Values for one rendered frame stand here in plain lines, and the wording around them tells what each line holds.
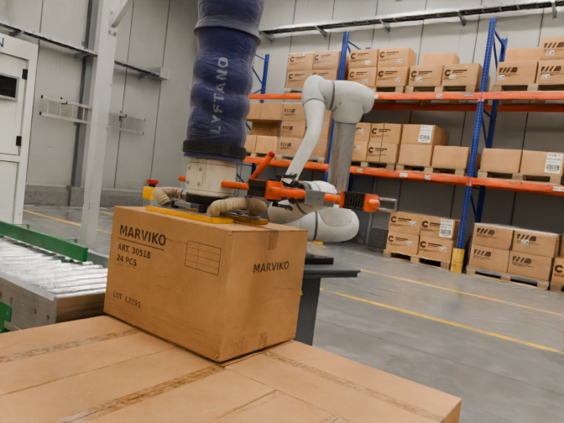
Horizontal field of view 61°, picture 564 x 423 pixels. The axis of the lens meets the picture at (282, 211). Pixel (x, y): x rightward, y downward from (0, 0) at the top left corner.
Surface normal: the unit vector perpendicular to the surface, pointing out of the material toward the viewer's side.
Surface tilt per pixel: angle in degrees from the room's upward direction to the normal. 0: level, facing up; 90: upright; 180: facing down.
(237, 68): 78
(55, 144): 90
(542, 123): 90
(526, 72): 90
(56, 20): 90
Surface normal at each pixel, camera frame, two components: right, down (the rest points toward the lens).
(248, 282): 0.80, 0.13
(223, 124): 0.32, -0.18
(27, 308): -0.58, -0.03
